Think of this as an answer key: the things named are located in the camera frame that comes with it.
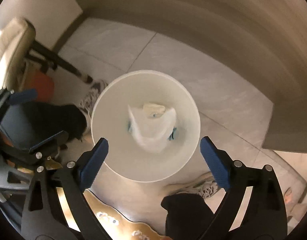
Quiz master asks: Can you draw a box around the white bag with blue mask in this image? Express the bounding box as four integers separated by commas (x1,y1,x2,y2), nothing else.
128,103,177,154

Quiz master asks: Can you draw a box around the white round trash bin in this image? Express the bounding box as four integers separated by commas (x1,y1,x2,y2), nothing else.
91,70,201,183

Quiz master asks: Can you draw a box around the grey sneaker right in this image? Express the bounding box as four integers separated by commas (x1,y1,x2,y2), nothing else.
161,172,221,200

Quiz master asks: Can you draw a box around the grey sneaker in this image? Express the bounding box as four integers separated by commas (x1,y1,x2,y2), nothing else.
78,79,108,135
161,172,221,200

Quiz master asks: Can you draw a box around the grey sneaker left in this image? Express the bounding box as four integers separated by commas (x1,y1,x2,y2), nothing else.
78,79,108,135

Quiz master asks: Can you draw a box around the beige leather chair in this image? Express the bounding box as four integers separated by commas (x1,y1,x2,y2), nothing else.
0,17,93,90

